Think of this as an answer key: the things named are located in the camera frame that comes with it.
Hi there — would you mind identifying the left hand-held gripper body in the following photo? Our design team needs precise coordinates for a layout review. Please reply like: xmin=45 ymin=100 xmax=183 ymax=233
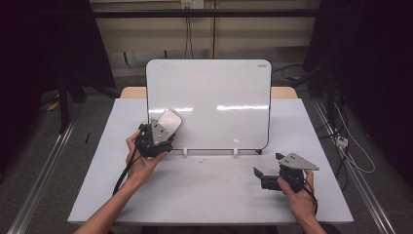
xmin=134 ymin=118 xmax=176 ymax=160

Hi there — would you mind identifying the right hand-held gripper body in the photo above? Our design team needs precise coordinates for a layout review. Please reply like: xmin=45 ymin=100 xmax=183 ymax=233
xmin=278 ymin=152 xmax=320 ymax=194

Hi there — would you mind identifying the white whiteboard eraser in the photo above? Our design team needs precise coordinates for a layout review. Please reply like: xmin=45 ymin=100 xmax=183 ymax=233
xmin=157 ymin=108 xmax=183 ymax=135

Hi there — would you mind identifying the white whiteboard with black rim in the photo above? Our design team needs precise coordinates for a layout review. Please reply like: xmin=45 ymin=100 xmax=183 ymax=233
xmin=145 ymin=58 xmax=273 ymax=152

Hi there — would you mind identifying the person's left hand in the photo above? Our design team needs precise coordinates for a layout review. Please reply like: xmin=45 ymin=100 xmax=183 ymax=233
xmin=125 ymin=130 xmax=170 ymax=188

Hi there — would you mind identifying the person's right hand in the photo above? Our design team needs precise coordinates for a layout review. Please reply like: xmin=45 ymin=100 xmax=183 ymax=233
xmin=276 ymin=170 xmax=319 ymax=224

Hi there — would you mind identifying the wooden table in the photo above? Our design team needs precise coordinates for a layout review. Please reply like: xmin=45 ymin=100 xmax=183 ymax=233
xmin=120 ymin=86 xmax=299 ymax=100

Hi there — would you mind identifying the black metal stand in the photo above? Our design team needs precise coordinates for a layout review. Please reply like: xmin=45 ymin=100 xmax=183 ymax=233
xmin=57 ymin=73 xmax=72 ymax=135

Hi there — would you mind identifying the black curtain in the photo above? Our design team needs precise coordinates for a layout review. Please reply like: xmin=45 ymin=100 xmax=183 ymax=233
xmin=0 ymin=0 xmax=117 ymax=170
xmin=301 ymin=0 xmax=413 ymax=186

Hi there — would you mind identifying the black horizontal bar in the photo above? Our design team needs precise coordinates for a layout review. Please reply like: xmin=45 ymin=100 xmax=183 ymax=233
xmin=92 ymin=9 xmax=320 ymax=20

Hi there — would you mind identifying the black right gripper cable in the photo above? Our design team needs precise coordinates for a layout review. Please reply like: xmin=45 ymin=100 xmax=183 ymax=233
xmin=302 ymin=179 xmax=319 ymax=216

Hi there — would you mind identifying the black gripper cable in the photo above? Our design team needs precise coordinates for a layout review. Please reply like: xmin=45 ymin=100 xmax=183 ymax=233
xmin=111 ymin=123 xmax=146 ymax=197
xmin=302 ymin=179 xmax=319 ymax=216

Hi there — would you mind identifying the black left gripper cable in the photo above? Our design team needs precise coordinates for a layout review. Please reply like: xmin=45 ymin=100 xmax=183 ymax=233
xmin=111 ymin=123 xmax=146 ymax=197

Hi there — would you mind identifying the white floor cable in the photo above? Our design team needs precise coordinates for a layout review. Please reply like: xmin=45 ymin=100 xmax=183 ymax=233
xmin=333 ymin=102 xmax=377 ymax=175

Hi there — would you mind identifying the metal floor rail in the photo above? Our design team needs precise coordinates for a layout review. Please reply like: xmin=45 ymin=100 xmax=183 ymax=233
xmin=312 ymin=97 xmax=397 ymax=234
xmin=7 ymin=113 xmax=81 ymax=234

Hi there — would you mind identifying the black hanging cable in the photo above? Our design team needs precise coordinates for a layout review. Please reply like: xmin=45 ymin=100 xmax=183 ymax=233
xmin=184 ymin=16 xmax=194 ymax=59

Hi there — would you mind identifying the white wall socket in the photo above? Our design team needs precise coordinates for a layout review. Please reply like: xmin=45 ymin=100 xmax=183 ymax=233
xmin=180 ymin=0 xmax=206 ymax=10

